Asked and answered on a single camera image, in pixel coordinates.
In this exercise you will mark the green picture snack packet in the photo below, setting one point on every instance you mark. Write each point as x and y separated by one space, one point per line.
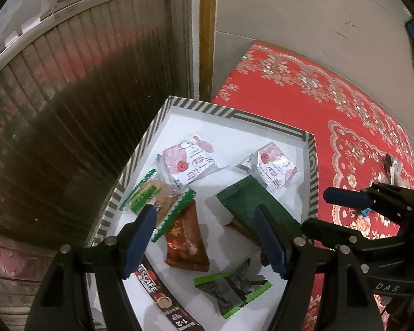
227 286

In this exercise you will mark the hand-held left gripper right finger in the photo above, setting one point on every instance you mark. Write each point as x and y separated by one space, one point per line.
272 244

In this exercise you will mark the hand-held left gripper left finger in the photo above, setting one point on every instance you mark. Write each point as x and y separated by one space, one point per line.
141 241

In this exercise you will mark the red floral tablecloth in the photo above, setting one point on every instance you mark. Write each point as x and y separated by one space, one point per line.
296 103

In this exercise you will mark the clear brown pastry packet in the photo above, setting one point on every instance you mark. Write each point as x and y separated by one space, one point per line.
391 169

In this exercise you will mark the red-brown snack packet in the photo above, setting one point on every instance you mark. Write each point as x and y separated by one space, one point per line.
186 244

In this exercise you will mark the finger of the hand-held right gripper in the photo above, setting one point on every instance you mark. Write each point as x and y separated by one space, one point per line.
345 198
331 231

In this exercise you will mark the pink and white snack packet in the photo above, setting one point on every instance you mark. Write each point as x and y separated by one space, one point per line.
189 158
272 165

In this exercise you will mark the striped cardboard box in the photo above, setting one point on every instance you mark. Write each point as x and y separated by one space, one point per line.
200 134

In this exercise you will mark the coffee stick packet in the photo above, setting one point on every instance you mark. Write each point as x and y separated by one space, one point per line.
162 296

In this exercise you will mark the yellow door frame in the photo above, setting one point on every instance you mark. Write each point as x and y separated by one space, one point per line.
207 24

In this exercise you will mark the shiny brown snack packet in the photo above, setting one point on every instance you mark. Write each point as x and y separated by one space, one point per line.
243 229

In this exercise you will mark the metal shutter door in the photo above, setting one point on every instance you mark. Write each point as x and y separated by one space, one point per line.
89 93

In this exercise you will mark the green and white biscuit packet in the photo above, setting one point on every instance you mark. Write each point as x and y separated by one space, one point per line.
151 193

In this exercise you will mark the white and blue snack packet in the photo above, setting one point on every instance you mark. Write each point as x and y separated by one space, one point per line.
365 211

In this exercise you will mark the dark green snack packet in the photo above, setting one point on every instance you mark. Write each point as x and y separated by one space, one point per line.
248 200

